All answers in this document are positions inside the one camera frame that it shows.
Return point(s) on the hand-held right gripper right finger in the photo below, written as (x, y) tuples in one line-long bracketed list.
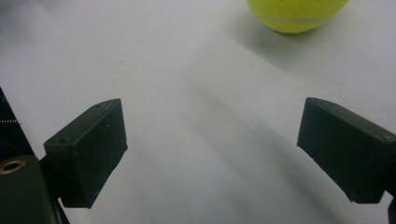
[(345, 155)]

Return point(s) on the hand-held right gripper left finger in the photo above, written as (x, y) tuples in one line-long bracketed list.
[(88, 155)]

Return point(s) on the yellow tennis ball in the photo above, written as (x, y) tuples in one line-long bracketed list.
[(295, 14)]

